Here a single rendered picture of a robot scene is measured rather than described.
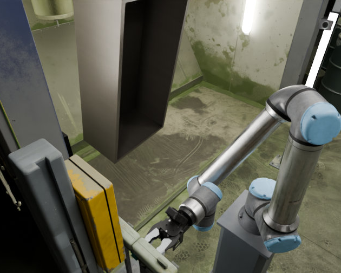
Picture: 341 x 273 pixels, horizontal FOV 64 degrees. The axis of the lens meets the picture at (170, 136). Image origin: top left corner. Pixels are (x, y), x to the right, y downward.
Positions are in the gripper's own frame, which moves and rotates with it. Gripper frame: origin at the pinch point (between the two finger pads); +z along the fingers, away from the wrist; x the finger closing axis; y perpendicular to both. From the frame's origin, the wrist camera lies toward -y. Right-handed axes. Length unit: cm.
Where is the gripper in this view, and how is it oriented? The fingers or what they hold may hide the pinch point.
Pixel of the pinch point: (146, 251)
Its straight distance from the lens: 94.1
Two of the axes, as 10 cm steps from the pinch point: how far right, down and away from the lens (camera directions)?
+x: -7.4, -4.2, 5.3
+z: -6.7, 4.5, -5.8
